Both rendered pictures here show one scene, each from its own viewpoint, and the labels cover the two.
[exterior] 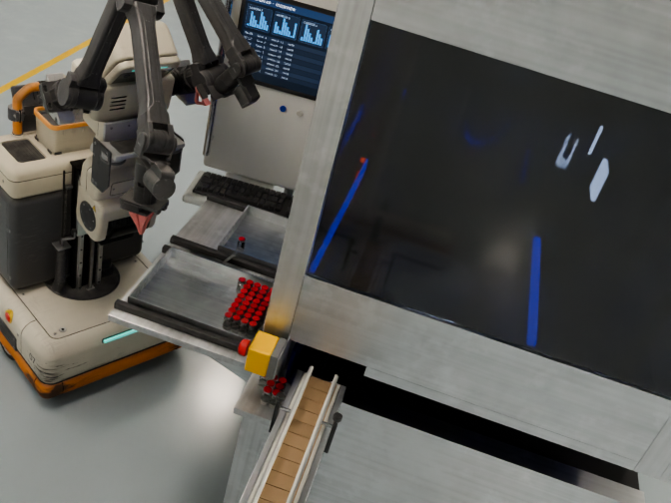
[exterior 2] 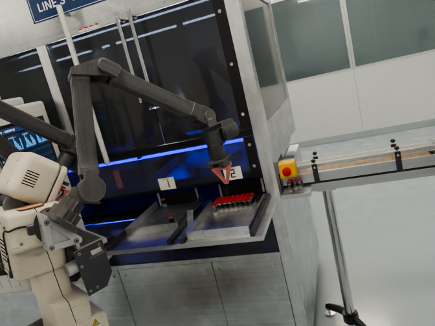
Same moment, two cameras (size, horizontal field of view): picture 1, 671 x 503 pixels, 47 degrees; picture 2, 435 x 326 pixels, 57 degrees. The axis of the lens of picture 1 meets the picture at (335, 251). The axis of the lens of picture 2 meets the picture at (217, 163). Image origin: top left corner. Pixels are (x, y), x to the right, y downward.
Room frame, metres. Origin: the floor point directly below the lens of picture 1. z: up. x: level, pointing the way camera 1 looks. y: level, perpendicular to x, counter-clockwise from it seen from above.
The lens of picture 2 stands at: (1.22, 1.87, 1.49)
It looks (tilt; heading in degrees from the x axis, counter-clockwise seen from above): 13 degrees down; 284
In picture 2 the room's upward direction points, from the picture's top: 14 degrees counter-clockwise
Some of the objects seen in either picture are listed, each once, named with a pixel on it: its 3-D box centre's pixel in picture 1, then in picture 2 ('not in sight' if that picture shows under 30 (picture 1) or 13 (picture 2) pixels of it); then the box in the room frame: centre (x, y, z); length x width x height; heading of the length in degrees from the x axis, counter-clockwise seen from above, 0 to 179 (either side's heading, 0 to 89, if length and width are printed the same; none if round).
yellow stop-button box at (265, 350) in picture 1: (265, 354); (288, 168); (1.34, 0.09, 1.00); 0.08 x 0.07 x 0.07; 84
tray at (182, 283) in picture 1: (208, 295); (228, 215); (1.61, 0.30, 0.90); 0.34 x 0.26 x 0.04; 84
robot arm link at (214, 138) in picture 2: (148, 171); (213, 137); (1.55, 0.48, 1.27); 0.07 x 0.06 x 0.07; 43
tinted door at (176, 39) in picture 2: not in sight; (191, 72); (1.67, 0.08, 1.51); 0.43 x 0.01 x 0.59; 174
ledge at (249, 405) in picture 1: (270, 401); (297, 190); (1.32, 0.05, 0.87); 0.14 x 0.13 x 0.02; 84
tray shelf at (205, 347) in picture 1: (243, 274); (195, 221); (1.77, 0.24, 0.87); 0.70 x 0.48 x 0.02; 174
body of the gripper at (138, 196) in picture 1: (145, 192); (217, 153); (1.55, 0.48, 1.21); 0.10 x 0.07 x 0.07; 84
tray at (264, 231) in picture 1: (285, 246); (166, 213); (1.94, 0.15, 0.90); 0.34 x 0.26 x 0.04; 84
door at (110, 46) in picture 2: not in sight; (105, 94); (2.12, 0.03, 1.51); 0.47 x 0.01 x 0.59; 174
